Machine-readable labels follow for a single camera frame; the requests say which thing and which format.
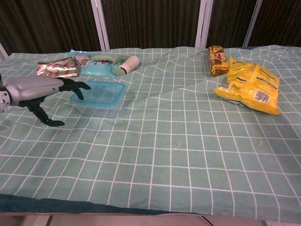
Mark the blue plastic lid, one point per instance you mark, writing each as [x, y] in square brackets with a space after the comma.
[103, 94]

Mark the yellow snack bag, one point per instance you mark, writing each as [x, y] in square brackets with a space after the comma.
[254, 87]

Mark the silver red snack packet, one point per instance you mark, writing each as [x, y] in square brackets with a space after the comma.
[56, 69]

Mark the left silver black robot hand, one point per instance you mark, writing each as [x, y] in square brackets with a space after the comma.
[30, 90]

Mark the clear plastic container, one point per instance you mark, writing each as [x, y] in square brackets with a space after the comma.
[98, 113]

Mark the green white checked tablecloth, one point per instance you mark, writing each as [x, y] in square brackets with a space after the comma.
[164, 141]

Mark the gold brown biscuit packet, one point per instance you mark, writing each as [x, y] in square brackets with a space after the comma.
[217, 63]

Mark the light blue wipes packet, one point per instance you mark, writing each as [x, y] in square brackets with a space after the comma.
[98, 68]

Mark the dark screen panel white frame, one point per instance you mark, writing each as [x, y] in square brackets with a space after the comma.
[47, 23]
[282, 21]
[230, 21]
[2, 50]
[152, 23]

